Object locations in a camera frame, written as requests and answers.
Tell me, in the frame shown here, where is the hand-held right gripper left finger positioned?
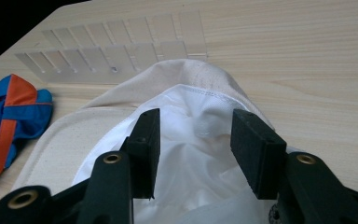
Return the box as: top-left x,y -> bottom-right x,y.
122,107 -> 162,200

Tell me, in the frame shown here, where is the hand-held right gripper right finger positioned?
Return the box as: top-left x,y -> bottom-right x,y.
229,108 -> 288,201

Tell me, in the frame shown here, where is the clear acrylic slotted rack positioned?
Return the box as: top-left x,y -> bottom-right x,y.
14,11 -> 209,85

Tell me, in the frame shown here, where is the blue and orange cap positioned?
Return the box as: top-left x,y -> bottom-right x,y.
0,73 -> 55,185

